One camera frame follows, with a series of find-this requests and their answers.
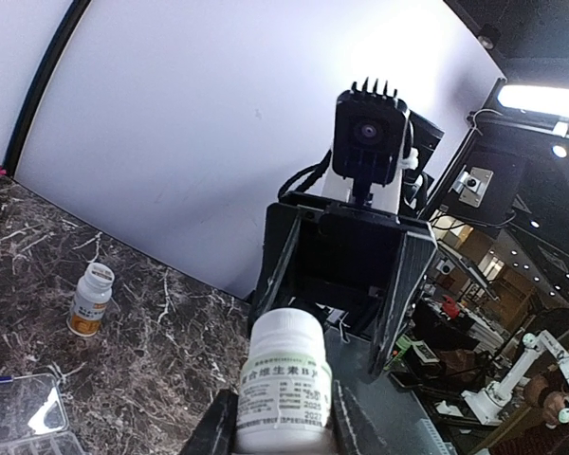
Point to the right black frame post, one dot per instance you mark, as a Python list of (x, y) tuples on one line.
[(39, 83)]

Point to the large orange label pill bottle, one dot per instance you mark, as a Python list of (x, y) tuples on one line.
[(91, 298)]

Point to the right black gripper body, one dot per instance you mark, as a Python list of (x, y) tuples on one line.
[(344, 254)]

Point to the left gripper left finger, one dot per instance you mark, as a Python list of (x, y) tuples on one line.
[(215, 433)]

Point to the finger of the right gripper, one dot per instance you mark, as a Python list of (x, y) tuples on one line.
[(412, 257), (281, 237)]

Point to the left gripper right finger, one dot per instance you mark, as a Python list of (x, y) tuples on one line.
[(354, 433)]

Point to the clear plastic pill organizer box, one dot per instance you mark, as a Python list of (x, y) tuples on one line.
[(33, 419)]

